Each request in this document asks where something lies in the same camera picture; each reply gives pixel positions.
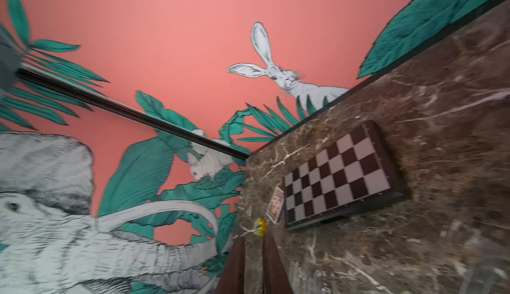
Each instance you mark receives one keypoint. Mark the brown checkered chess board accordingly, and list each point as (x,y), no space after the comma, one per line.
(357,173)

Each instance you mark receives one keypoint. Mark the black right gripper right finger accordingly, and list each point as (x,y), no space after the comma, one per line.
(275,279)

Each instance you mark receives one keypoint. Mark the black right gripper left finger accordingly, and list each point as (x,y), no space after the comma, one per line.
(232,278)

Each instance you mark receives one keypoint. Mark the black frame post left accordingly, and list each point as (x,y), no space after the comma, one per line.
(39,78)

